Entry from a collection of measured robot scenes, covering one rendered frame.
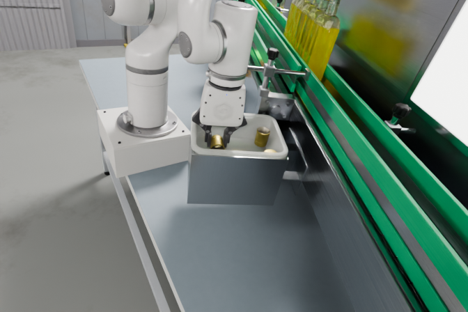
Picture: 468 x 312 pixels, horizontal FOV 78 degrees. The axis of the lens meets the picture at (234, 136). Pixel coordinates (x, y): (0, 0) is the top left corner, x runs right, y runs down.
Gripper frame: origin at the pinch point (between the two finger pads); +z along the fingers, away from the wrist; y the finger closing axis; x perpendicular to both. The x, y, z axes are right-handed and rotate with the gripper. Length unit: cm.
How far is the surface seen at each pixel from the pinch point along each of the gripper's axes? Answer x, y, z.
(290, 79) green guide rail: 15.2, 20.9, -11.1
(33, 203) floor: 64, -86, 96
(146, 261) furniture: 15, -20, 77
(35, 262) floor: 28, -72, 96
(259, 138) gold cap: 1.4, 11.4, 0.6
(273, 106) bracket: 7.8, 15.3, -5.9
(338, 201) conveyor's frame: -24.8, 20.6, -4.2
